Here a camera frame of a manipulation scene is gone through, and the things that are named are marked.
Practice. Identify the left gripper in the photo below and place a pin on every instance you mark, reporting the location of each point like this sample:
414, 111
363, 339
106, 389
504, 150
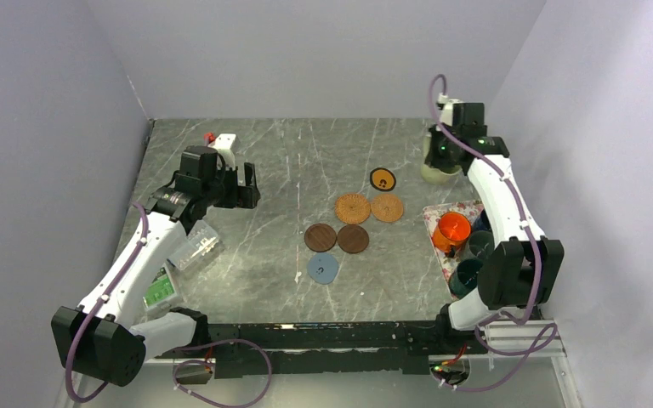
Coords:
241, 196

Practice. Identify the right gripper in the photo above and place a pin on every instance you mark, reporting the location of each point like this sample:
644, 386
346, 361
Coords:
433, 159

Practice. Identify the cream green mug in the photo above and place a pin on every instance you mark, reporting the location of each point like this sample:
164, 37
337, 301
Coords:
433, 175

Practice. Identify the orange black cup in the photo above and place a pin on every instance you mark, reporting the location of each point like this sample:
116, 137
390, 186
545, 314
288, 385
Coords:
382, 179

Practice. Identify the orange glossy mug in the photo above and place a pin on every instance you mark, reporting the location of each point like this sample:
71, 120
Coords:
451, 232

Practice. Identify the woven orange coaster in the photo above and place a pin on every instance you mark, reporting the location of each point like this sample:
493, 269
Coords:
352, 208
387, 207

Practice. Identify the dark wooden coaster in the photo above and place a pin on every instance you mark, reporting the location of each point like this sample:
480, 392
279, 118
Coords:
320, 237
353, 239

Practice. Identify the blue round coaster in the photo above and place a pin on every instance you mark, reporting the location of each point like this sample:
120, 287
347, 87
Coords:
323, 268

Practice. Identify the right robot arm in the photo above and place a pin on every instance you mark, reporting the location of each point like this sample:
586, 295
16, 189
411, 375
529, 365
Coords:
522, 270

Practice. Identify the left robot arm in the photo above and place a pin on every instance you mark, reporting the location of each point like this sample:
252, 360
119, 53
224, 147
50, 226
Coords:
100, 337

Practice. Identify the floral pattern tray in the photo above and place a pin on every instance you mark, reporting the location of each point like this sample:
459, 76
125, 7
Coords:
431, 214

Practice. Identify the clear plastic screw box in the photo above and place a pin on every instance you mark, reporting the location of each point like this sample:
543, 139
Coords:
201, 244

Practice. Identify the navy blue mug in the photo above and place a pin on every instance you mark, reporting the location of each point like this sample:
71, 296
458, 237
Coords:
482, 223

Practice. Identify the dark green mug upper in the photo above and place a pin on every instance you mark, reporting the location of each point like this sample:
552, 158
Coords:
479, 245

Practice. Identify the dark teal mug lower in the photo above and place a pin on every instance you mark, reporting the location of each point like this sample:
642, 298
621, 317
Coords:
463, 279

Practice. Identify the green label plastic box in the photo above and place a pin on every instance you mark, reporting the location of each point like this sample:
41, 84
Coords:
163, 292

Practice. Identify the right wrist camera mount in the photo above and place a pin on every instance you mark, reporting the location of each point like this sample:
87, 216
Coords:
445, 106

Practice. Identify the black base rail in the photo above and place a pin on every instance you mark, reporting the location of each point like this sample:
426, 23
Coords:
408, 346

